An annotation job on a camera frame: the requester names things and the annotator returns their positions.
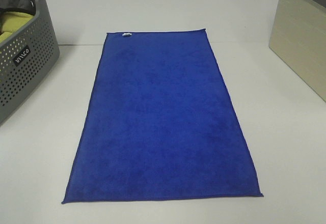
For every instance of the blue microfibre towel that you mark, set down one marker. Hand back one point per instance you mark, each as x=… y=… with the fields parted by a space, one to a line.
x=160 y=125

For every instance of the grey perforated laundry basket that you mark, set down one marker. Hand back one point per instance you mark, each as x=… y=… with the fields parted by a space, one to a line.
x=26 y=58

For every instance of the beige storage box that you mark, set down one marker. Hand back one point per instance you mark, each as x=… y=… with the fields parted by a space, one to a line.
x=298 y=39

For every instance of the yellow-green towel in basket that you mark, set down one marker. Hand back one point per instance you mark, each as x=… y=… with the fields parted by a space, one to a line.
x=11 y=22

